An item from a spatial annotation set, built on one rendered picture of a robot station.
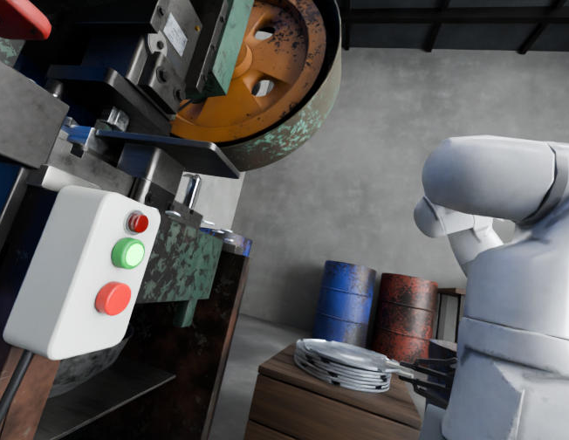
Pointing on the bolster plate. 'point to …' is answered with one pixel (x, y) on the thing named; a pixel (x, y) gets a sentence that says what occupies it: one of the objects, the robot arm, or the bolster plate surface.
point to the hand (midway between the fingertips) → (399, 369)
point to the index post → (192, 193)
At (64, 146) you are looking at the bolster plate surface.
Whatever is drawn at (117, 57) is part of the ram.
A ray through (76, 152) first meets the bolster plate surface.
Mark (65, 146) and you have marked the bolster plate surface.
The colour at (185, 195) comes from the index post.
